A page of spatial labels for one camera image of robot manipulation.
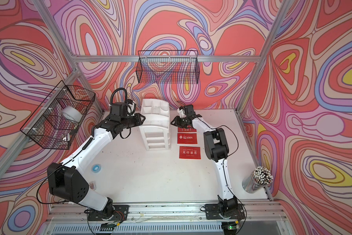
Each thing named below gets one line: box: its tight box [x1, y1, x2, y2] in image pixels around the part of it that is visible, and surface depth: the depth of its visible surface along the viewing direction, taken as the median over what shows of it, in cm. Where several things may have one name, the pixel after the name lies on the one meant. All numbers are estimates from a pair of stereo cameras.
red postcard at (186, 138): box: [176, 133, 198, 144], surface depth 104 cm
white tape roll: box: [62, 105, 84, 123], surface depth 76 cm
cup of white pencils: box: [242, 165, 274, 194], surface depth 70 cm
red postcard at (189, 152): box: [178, 145, 201, 160], surface depth 98 cm
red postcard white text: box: [177, 124, 197, 133], surface depth 110 cm
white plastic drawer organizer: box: [138, 98, 172, 151], surface depth 89 cm
